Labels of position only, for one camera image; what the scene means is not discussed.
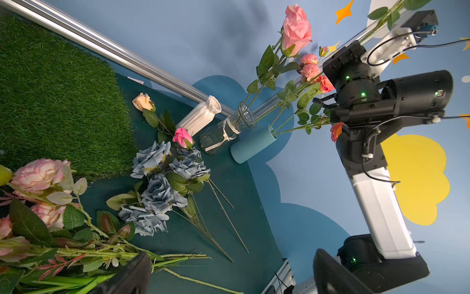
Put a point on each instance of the pink flower bouquet pile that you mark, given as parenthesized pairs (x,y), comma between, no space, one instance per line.
(49,242)

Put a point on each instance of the two-bloom coral rose stem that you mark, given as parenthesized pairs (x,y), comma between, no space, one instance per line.
(336,131)

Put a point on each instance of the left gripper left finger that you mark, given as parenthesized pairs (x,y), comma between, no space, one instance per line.
(134,278)

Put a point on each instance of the green artificial grass mat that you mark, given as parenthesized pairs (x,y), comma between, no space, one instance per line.
(59,102)

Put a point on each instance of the magenta rosebud stem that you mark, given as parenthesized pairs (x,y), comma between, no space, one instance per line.
(182,137)

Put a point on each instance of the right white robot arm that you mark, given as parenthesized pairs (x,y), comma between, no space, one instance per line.
(369,112)

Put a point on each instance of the clear glass vase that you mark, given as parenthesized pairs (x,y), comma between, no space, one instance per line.
(217,137)

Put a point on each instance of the white ribbed ceramic vase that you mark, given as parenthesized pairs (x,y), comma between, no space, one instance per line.
(200,116)

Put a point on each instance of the tall pink spray stem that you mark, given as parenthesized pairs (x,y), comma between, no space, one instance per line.
(384,16)

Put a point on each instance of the peach rosebud stem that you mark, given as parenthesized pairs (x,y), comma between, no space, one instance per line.
(162,122)

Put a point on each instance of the teal cylinder vase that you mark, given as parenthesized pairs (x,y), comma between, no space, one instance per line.
(256,142)

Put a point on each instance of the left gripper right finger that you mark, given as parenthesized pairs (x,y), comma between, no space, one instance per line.
(331,277)

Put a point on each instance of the pink rose spray stem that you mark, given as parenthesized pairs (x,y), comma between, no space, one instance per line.
(313,85)

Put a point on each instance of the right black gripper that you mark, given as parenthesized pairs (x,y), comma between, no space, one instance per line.
(351,78)

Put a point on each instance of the horizontal aluminium frame bar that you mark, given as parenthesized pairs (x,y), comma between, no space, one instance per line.
(59,22)

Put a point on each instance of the blue grey fabric flowers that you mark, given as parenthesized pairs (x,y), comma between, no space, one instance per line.
(169,177)

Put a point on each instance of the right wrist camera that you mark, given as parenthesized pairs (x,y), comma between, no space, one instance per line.
(411,33)

